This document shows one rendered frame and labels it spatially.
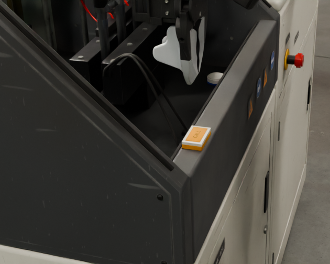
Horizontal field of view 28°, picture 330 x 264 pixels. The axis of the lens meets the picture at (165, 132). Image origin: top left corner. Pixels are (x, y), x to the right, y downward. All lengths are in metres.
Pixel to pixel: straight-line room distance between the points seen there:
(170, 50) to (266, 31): 0.50
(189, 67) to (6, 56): 0.24
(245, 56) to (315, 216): 1.25
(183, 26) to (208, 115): 0.23
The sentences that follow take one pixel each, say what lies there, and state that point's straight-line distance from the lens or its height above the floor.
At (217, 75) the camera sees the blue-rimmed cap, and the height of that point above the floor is 0.85.
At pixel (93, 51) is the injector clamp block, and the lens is 1.22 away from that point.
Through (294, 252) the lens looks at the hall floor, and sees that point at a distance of 2.26.
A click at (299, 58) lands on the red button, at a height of 0.81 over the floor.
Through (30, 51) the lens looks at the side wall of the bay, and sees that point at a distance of 0.85.
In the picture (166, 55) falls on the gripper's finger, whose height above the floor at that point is 1.09.
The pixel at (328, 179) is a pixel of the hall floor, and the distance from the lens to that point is 2.62.
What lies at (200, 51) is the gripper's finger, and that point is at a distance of 0.91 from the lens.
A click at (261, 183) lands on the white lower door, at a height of 0.62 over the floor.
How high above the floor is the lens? 1.44
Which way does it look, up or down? 30 degrees down
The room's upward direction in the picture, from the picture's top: 3 degrees counter-clockwise
